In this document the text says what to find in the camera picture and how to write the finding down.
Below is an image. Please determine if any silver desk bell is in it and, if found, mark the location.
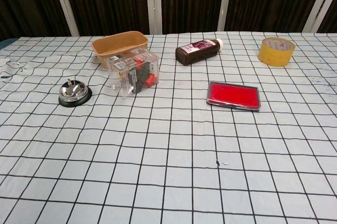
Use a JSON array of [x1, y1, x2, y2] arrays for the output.
[[58, 79, 93, 108]]

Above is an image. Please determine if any clear plastic box of clips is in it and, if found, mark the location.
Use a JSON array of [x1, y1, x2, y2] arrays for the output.
[[107, 49, 161, 99]]

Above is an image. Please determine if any white black grid tablecloth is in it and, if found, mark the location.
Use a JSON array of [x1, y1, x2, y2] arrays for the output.
[[0, 30, 337, 224]]

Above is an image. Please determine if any dark juice bottle white cap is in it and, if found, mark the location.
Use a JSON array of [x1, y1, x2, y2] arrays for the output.
[[175, 38, 225, 66]]

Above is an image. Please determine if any red ink stamp pad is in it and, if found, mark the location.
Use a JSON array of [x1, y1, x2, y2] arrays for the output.
[[205, 81, 262, 113]]

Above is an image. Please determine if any brown paper rectangular bowl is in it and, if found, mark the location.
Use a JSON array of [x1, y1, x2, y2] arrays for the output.
[[91, 31, 149, 68]]

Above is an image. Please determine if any dark brown pleated curtain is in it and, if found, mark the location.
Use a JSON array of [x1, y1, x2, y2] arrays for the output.
[[0, 0, 337, 41]]

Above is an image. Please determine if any yellow packing tape roll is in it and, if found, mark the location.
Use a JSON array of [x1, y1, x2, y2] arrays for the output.
[[257, 37, 296, 67]]

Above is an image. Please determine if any white partition frame post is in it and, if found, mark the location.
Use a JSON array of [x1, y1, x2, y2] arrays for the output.
[[145, 0, 164, 35], [303, 0, 337, 33], [215, 0, 235, 33], [49, 0, 81, 36]]

